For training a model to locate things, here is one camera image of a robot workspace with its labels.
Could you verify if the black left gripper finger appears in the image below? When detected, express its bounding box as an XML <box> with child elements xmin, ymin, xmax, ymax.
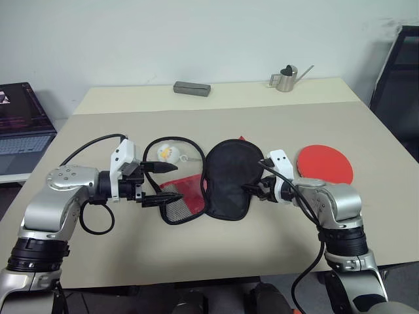
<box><xmin>141</xmin><ymin>161</ymin><xmax>179</xmax><ymax>175</ymax></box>
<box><xmin>141</xmin><ymin>193</ymin><xmax>184</xmax><ymax>209</ymax></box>

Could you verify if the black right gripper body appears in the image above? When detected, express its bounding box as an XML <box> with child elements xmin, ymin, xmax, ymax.
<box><xmin>257</xmin><ymin>175</ymin><xmax>279</xmax><ymax>202</ymax></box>

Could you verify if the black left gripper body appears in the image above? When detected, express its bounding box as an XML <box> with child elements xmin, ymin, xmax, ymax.
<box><xmin>118</xmin><ymin>162</ymin><xmax>147</xmax><ymax>204</ymax></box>

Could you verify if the white ball keychain yellow print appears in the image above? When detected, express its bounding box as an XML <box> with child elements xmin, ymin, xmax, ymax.
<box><xmin>156</xmin><ymin>143</ymin><xmax>201</xmax><ymax>164</ymax></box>

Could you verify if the black and red paddle case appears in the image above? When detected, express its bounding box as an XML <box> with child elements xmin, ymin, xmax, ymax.
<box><xmin>143</xmin><ymin>135</ymin><xmax>264</xmax><ymax>226</ymax></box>

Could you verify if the red table tennis paddle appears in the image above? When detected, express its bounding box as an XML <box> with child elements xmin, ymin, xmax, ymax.
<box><xmin>295</xmin><ymin>143</ymin><xmax>355</xmax><ymax>186</ymax></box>

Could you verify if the grey pencil case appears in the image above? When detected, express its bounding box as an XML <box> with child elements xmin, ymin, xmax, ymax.
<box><xmin>173</xmin><ymin>80</ymin><xmax>211</xmax><ymax>98</ymax></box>

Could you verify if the dark rounded shape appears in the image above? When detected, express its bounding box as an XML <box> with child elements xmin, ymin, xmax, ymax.
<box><xmin>252</xmin><ymin>282</ymin><xmax>294</xmax><ymax>314</ymax></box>
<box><xmin>172</xmin><ymin>290</ymin><xmax>211</xmax><ymax>314</ymax></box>

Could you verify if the silver metal watering can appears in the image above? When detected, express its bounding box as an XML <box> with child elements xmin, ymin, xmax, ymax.
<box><xmin>268</xmin><ymin>63</ymin><xmax>316</xmax><ymax>94</ymax></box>

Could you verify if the white side table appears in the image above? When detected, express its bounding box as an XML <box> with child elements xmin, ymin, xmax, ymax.
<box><xmin>0</xmin><ymin>171</ymin><xmax>33</xmax><ymax>184</ymax></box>

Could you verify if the open laptop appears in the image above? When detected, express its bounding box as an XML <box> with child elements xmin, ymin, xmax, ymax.
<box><xmin>0</xmin><ymin>82</ymin><xmax>58</xmax><ymax>176</ymax></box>

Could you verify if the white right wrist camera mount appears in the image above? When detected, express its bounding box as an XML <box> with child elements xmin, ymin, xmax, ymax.
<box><xmin>267</xmin><ymin>148</ymin><xmax>294</xmax><ymax>205</ymax></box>

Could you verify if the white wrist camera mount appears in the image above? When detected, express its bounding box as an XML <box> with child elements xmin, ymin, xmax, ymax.
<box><xmin>109</xmin><ymin>138</ymin><xmax>136</xmax><ymax>201</ymax></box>
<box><xmin>267</xmin><ymin>148</ymin><xmax>294</xmax><ymax>205</ymax></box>

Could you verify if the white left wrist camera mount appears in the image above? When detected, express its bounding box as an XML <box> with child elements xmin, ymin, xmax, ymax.
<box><xmin>109</xmin><ymin>138</ymin><xmax>136</xmax><ymax>201</ymax></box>

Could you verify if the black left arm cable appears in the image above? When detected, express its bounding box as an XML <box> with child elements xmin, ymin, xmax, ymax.
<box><xmin>60</xmin><ymin>133</ymin><xmax>129</xmax><ymax>235</ymax></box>

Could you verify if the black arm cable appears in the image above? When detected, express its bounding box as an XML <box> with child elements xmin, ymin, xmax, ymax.
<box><xmin>60</xmin><ymin>133</ymin><xmax>129</xmax><ymax>235</ymax></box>
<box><xmin>259</xmin><ymin>158</ymin><xmax>327</xmax><ymax>314</ymax></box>

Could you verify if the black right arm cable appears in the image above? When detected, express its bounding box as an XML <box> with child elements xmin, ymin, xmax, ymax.
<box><xmin>259</xmin><ymin>158</ymin><xmax>327</xmax><ymax>314</ymax></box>

